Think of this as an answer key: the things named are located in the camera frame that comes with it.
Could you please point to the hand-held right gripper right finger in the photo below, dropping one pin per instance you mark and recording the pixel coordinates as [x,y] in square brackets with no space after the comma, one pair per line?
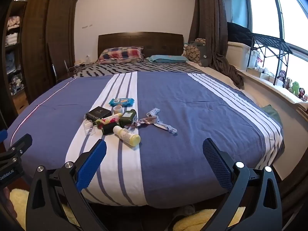
[216,166]

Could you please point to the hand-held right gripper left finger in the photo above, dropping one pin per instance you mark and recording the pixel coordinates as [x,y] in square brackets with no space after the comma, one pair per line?
[92,166]

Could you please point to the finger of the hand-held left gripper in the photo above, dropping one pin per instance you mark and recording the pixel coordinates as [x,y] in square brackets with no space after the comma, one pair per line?
[21,142]
[3,137]

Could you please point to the yellow and white bottle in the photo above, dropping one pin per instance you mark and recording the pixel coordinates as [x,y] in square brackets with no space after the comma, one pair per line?
[126,135]

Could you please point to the dark green square bottle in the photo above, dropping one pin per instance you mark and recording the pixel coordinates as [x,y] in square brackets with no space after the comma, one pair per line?
[128,118]

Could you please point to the yellow fluffy rug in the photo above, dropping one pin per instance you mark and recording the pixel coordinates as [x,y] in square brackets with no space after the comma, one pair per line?
[19,202]

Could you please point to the clear plastic packaging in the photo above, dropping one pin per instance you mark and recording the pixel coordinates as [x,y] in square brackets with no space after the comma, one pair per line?
[89,128]

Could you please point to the dark green roll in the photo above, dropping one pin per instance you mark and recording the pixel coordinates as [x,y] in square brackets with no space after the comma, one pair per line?
[108,129]

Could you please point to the blue white striped blanket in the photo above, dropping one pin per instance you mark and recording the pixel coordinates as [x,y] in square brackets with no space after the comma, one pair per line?
[192,125]

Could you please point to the colourful tube with black cap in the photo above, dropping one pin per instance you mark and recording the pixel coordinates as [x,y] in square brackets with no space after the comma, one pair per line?
[109,119]

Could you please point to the black cardboard box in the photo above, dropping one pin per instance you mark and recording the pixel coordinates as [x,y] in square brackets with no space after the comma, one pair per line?
[98,113]

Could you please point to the printed folded clothes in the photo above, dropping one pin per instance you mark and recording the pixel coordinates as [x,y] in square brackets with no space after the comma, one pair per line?
[16,84]

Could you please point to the plaid ribbon strip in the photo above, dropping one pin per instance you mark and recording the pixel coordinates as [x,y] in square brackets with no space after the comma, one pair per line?
[140,122]

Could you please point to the blue wet wipes packet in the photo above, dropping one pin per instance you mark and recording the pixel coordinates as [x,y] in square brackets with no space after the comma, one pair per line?
[121,101]

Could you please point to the light blue folded clothes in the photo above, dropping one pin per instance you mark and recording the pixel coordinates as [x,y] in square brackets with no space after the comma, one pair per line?
[13,63]

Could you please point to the green towel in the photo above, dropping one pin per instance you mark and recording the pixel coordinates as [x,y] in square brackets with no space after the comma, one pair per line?
[272,114]

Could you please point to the white folded clothes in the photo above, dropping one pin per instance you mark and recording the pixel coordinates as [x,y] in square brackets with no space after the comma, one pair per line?
[12,38]

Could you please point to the dark wooden wardrobe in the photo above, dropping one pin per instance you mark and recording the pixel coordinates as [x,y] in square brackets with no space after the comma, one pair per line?
[48,41]

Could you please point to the brown plush toy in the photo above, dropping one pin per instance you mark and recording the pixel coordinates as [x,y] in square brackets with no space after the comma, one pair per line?
[288,83]

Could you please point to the black white patterned sheet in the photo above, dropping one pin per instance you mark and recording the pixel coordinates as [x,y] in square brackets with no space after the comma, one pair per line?
[144,68]

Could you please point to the green frog plush toy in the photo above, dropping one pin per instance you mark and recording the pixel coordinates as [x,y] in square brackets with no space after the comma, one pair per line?
[295,87]

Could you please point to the monkey plush toy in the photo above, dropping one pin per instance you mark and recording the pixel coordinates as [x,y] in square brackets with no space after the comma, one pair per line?
[281,75]

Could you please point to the white storage box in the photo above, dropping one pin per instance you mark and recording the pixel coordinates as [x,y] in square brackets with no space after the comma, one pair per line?
[238,55]

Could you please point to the dark green cushion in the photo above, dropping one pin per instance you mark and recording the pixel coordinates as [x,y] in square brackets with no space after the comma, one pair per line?
[204,53]

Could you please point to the pink folded clothes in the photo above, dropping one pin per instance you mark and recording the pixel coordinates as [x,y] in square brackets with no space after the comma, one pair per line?
[13,22]

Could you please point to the plaid pillow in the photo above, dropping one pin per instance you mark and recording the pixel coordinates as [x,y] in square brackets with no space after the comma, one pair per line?
[120,54]

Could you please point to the brown patterned cushion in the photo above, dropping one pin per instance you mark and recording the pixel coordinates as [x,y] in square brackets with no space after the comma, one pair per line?
[192,53]

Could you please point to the teal pillow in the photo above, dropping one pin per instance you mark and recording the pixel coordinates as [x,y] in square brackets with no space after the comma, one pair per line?
[167,58]

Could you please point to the dark wooden headboard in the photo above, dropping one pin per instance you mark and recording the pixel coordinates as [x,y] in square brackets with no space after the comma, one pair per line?
[139,41]

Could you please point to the black jacket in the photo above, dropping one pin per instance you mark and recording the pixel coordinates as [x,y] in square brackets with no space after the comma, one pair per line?
[238,32]

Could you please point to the black folding rack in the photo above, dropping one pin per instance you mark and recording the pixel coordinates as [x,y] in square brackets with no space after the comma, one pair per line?
[272,42]

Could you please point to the brown curtain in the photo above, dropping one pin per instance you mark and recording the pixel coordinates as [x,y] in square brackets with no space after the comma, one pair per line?
[209,16]

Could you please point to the teal roller blind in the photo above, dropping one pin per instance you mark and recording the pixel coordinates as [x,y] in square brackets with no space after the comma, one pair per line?
[238,2]

